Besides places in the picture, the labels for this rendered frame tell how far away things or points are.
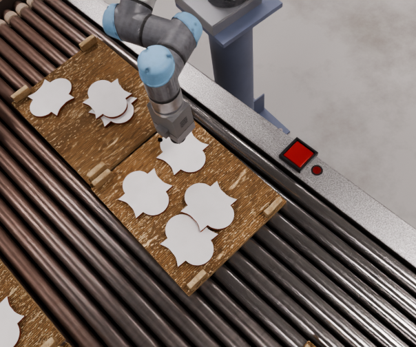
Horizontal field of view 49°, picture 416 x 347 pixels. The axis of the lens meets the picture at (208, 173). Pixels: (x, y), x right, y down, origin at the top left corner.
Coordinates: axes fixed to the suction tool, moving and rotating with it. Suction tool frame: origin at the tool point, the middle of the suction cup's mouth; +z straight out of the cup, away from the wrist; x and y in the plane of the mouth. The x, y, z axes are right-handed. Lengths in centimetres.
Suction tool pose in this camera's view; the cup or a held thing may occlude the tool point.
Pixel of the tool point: (178, 136)
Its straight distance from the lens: 122.1
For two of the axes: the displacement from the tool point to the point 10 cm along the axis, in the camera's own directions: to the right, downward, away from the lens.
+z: 1.0, 4.3, 9.0
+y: 7.7, 5.4, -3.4
